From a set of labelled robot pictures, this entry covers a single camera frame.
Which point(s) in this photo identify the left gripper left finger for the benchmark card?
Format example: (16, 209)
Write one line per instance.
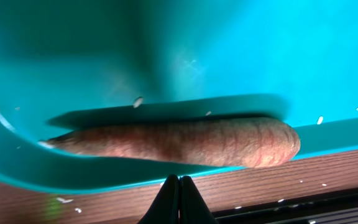
(165, 207)

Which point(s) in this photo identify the carrot piece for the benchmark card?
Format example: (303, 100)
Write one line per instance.
(247, 142)

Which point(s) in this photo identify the teal plastic serving tray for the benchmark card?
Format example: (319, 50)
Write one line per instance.
(81, 63)

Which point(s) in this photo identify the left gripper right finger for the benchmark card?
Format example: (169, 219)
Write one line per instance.
(193, 209)

